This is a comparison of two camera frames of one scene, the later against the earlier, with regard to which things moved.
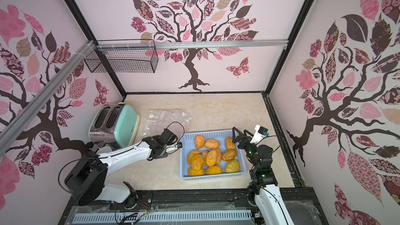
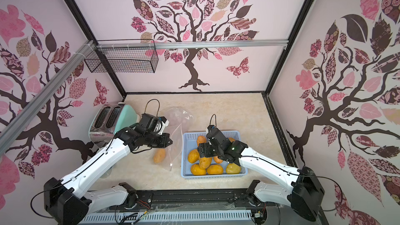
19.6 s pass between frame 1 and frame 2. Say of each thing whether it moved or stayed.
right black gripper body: moved
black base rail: stayed
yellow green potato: stayed
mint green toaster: stayed
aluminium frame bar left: stayed
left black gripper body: moved
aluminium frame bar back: stayed
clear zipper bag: moved
